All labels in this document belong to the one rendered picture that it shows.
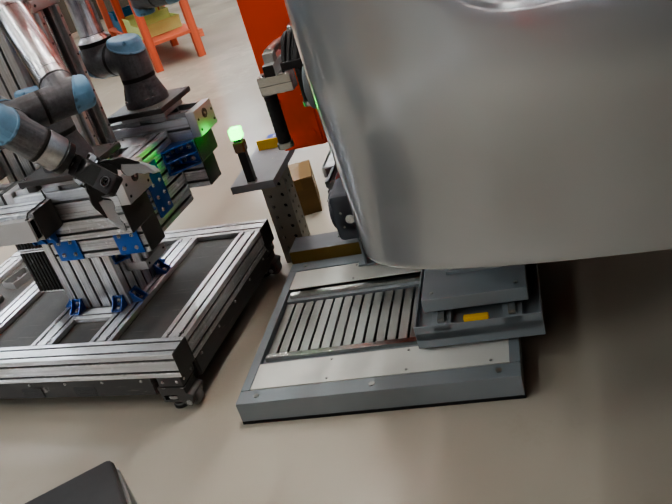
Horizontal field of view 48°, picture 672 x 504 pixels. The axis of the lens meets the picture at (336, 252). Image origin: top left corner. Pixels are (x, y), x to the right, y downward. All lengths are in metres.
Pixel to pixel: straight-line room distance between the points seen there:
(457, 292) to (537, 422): 0.42
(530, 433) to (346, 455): 0.49
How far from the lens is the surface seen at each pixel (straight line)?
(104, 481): 1.81
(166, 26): 8.08
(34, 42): 1.81
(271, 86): 1.96
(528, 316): 2.14
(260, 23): 2.59
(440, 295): 2.18
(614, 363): 2.20
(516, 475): 1.93
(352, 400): 2.17
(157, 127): 2.68
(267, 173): 2.77
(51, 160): 1.61
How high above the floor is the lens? 1.39
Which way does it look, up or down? 27 degrees down
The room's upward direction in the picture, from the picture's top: 17 degrees counter-clockwise
